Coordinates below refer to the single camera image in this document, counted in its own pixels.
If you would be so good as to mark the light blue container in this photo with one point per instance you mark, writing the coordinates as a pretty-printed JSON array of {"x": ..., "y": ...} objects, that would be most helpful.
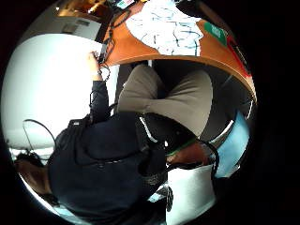
[{"x": 234, "y": 146}]

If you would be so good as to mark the the person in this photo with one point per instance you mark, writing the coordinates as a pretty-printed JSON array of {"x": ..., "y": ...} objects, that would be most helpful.
[{"x": 109, "y": 175}]

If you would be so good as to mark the red strip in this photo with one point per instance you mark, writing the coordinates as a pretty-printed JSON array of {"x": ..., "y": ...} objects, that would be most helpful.
[{"x": 239, "y": 57}]

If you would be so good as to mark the white blue-patterned cloth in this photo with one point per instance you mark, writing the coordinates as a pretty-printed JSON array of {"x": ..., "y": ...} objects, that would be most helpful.
[{"x": 165, "y": 28}]

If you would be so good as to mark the green label card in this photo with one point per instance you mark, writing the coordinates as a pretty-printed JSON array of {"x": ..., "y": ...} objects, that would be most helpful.
[{"x": 215, "y": 32}]

